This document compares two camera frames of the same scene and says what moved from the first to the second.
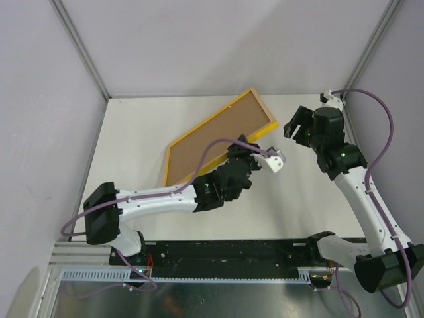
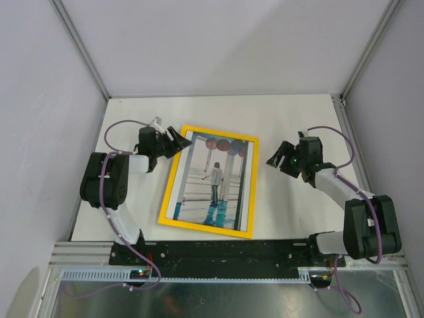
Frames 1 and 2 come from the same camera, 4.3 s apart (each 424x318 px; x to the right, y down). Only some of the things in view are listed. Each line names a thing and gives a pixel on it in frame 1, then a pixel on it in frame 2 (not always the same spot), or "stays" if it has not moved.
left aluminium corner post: (74, 38) stays
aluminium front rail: (81, 255) stays
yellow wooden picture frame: (248, 116) to (253, 189)
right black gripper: (303, 116) to (286, 149)
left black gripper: (245, 151) to (173, 148)
